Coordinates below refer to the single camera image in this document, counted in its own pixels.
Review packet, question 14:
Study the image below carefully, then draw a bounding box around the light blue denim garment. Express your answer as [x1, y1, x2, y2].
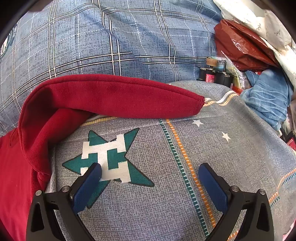
[239, 68, 294, 131]

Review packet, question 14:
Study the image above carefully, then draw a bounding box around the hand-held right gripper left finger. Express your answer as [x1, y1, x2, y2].
[26, 162, 102, 241]

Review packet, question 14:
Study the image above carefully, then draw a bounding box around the grey star-print bedsheet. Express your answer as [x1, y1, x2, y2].
[45, 80, 296, 241]

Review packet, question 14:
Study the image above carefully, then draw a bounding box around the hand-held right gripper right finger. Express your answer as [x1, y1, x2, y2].
[198, 163, 275, 241]

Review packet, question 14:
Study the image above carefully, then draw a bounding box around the black cylinder pack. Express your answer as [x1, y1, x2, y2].
[197, 57, 234, 88]

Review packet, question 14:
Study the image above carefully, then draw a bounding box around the pile of colourful packets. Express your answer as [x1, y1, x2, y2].
[228, 58, 253, 92]

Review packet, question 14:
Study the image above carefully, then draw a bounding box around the blue plaid blanket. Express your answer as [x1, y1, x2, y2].
[0, 0, 223, 137]

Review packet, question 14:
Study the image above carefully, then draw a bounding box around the red plastic bag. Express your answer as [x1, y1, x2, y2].
[214, 19, 281, 72]

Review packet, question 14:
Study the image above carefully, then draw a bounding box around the white floral cloth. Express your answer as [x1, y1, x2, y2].
[213, 0, 296, 87]

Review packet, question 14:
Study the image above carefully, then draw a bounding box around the red fleece garment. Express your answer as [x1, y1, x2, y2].
[0, 75, 205, 241]

